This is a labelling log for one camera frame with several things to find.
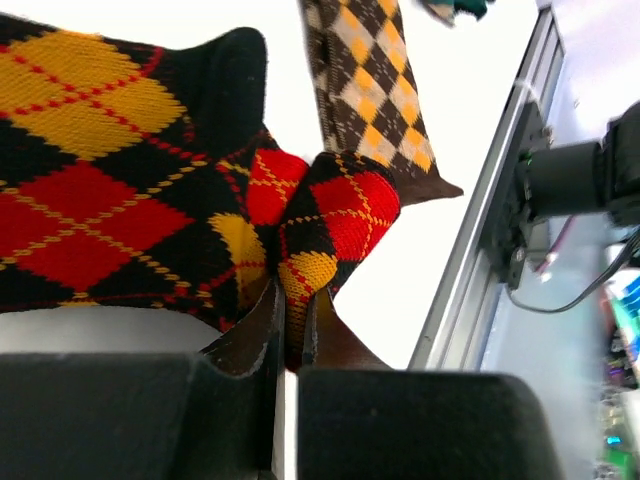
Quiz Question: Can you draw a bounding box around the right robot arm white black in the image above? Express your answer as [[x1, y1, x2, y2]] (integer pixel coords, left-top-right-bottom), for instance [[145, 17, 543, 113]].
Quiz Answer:
[[515, 103, 639, 226]]

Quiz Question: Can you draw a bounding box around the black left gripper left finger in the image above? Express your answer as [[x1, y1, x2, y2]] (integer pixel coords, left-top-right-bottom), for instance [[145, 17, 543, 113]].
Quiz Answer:
[[1, 280, 284, 479]]

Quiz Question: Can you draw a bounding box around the aluminium rail frame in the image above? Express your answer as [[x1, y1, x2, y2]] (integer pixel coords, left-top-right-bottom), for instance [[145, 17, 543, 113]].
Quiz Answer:
[[408, 5, 565, 370]]

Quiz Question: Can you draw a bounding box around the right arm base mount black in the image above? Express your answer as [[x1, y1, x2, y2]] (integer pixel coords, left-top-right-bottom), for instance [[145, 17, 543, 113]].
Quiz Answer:
[[480, 102, 549, 290]]

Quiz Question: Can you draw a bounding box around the brown yellow argyle sock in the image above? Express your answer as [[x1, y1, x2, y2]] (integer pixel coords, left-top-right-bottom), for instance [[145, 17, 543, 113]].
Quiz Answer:
[[300, 0, 463, 206]]

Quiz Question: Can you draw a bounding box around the dark green sock bear motif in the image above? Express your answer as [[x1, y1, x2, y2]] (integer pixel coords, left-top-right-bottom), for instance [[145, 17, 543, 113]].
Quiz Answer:
[[419, 0, 494, 27]]

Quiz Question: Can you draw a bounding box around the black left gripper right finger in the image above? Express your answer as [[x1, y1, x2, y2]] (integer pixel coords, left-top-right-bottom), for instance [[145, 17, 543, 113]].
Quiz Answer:
[[296, 290, 563, 479]]

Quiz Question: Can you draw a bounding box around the black red yellow argyle sock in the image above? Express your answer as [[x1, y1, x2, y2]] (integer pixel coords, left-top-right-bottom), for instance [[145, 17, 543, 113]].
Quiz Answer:
[[1, 14, 400, 371]]

